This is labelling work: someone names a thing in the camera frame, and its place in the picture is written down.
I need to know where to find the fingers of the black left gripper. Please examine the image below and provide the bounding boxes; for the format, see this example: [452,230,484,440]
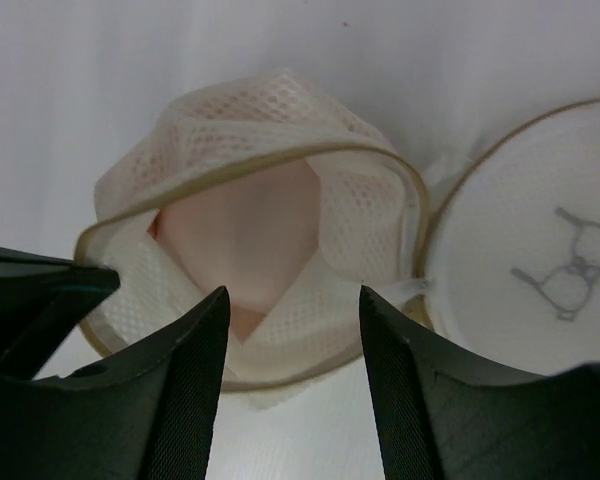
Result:
[0,247,120,380]

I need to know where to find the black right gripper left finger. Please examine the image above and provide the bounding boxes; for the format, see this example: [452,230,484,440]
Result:
[0,287,230,479]

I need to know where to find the pale pink bra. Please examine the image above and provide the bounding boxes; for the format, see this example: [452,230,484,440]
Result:
[151,160,320,341]

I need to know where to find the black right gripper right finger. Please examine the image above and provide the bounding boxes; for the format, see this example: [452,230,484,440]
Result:
[359,288,600,479]

